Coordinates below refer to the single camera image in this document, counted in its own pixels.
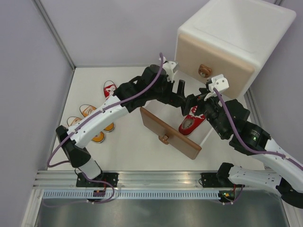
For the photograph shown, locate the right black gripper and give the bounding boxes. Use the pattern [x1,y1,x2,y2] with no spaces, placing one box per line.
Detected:
[178,87,228,138]

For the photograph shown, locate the red sneaker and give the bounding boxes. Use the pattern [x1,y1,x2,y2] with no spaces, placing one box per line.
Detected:
[103,80,117,99]
[178,105,206,136]

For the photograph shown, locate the brown drawer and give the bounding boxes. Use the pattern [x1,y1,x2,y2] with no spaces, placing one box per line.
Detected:
[140,100,213,160]

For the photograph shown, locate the brown drawer knob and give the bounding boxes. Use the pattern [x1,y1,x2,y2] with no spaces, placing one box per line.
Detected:
[158,135,169,145]

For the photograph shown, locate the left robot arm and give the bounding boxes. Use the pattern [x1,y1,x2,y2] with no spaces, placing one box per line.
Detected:
[56,61,186,187]

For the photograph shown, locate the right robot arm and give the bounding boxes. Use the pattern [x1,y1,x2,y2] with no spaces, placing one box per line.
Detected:
[181,88,303,209]

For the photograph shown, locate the white shoe cabinet body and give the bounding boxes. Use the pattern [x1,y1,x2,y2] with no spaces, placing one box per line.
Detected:
[177,0,296,91]

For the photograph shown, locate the bear head drawer knob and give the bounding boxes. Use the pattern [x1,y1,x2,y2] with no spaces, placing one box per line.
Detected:
[198,64,213,78]

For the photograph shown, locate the front orange sneaker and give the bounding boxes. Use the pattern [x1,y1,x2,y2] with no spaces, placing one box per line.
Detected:
[67,116,105,143]

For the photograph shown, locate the orange sneaker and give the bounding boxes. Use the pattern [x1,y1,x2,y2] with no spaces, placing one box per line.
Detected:
[79,104,115,132]
[67,116,105,143]

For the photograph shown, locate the rear orange sneaker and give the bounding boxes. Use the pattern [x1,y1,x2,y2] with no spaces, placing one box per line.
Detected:
[79,104,115,132]

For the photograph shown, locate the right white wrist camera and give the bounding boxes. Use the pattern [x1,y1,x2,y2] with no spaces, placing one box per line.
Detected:
[204,74,229,101]

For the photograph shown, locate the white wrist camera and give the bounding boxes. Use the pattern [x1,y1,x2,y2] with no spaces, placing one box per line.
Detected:
[204,74,229,101]
[163,61,178,81]

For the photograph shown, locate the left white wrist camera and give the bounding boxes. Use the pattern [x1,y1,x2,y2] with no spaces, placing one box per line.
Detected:
[163,61,178,81]

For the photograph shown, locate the right aluminium frame rail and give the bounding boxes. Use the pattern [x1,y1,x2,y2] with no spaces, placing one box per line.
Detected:
[244,88,265,129]

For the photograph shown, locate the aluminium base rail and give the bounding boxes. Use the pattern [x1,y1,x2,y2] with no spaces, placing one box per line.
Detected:
[33,170,273,190]

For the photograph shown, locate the white slotted cable duct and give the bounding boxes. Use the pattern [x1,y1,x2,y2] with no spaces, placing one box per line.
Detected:
[43,189,221,200]

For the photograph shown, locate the aluminium corner frame post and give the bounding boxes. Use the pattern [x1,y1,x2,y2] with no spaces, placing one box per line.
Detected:
[32,0,76,71]

